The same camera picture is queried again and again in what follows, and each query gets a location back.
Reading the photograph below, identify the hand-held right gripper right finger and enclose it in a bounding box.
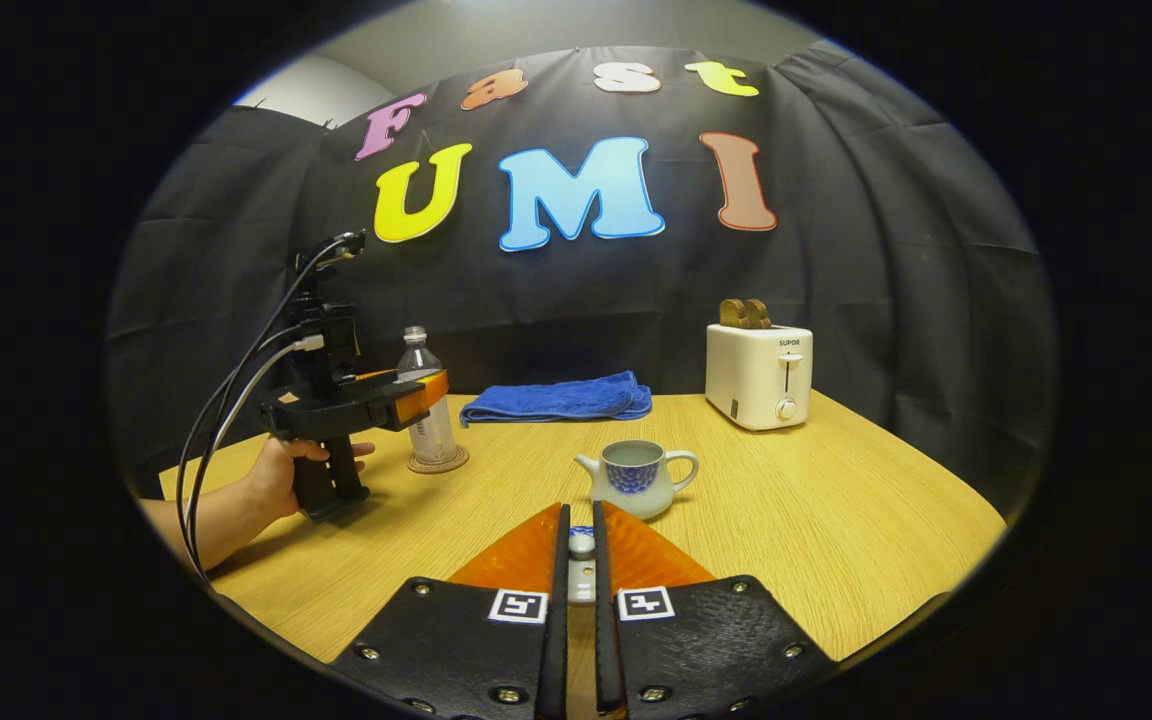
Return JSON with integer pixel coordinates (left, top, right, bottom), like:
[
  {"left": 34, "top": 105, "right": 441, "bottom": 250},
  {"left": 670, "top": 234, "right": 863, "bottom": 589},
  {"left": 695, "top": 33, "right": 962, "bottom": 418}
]
[{"left": 592, "top": 500, "right": 838, "bottom": 720}]

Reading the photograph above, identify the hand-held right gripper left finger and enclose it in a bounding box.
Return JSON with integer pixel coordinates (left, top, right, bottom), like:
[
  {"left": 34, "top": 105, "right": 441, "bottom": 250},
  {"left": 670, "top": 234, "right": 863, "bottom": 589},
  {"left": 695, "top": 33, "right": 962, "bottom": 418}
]
[{"left": 331, "top": 503, "right": 573, "bottom": 720}]

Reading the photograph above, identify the clear plastic water bottle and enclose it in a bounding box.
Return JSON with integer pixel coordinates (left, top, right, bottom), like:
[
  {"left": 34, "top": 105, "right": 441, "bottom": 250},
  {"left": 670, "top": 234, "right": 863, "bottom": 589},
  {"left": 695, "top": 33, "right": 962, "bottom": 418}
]
[{"left": 397, "top": 326, "right": 460, "bottom": 467}]

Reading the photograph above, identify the round brown coaster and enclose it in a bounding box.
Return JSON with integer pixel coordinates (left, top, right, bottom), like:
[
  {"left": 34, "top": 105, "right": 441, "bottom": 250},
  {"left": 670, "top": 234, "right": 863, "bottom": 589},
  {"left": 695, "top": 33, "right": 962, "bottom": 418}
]
[{"left": 407, "top": 445, "right": 471, "bottom": 476}]

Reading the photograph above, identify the white teacup lid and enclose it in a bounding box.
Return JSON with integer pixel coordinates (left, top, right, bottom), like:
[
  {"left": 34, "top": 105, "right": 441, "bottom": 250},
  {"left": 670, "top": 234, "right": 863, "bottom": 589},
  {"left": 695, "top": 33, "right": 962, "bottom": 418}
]
[{"left": 567, "top": 525, "right": 598, "bottom": 607}]

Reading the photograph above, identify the white blue-patterned teacup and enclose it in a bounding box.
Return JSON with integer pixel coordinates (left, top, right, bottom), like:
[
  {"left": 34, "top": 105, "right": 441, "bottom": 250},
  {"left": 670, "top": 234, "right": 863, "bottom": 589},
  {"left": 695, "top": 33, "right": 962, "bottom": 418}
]
[{"left": 574, "top": 439, "right": 701, "bottom": 522}]

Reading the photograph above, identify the blue folded towel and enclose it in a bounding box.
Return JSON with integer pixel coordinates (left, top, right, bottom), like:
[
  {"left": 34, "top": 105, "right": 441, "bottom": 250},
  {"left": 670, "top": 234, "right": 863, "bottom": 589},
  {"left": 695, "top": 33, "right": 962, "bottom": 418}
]
[{"left": 459, "top": 371, "right": 654, "bottom": 429}]

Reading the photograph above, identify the cream white toaster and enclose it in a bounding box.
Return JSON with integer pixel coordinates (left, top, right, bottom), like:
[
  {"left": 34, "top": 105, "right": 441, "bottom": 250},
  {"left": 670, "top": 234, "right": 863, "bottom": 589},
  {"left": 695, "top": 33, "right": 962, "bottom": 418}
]
[{"left": 705, "top": 323, "right": 815, "bottom": 433}]

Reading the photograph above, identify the black backdrop cloth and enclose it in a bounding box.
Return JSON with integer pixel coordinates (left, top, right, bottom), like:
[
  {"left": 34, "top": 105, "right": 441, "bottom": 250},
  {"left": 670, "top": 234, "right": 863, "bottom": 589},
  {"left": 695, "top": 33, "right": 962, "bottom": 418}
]
[{"left": 106, "top": 40, "right": 1059, "bottom": 523}]

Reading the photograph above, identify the white cable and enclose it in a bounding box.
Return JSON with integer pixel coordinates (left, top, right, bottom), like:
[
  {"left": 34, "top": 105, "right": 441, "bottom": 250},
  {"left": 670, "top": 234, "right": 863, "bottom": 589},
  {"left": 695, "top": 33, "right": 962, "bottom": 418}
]
[{"left": 186, "top": 335, "right": 326, "bottom": 583}]

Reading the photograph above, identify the black cable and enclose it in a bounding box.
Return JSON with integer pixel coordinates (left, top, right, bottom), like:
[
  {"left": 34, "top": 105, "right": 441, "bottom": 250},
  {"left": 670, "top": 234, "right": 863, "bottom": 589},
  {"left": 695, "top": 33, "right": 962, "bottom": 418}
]
[{"left": 176, "top": 232, "right": 359, "bottom": 586}]

